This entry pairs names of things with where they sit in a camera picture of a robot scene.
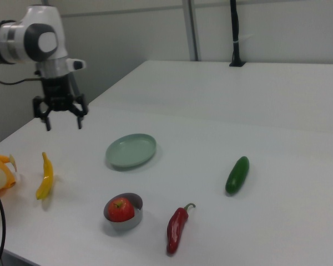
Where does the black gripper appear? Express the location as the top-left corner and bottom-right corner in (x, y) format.
(32, 74), (89, 131)

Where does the yellow banana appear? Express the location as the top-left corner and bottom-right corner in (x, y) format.
(35, 151), (54, 200)

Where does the pale green plastic plate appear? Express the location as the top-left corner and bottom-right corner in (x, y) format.
(105, 133), (158, 168)

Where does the orange plush duck toy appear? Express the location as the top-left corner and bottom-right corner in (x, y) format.
(0, 139), (19, 204)

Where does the red apple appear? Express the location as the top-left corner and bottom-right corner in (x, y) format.
(108, 197), (135, 223)

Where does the small grey bowl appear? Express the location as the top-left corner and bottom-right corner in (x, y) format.
(103, 192), (144, 230)

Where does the red chili pepper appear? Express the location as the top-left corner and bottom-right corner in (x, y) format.
(166, 202), (196, 255)

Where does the white adjoining table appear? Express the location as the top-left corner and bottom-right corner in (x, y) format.
(87, 60), (333, 134)

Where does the green cucumber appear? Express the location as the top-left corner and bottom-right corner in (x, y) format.
(225, 156), (250, 194)

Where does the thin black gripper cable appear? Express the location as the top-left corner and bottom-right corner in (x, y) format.
(0, 66), (44, 85)

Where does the white cable tie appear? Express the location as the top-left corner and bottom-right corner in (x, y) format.
(232, 34), (253, 44)

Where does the black camera pole with base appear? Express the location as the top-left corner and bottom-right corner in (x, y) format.
(229, 0), (247, 68)

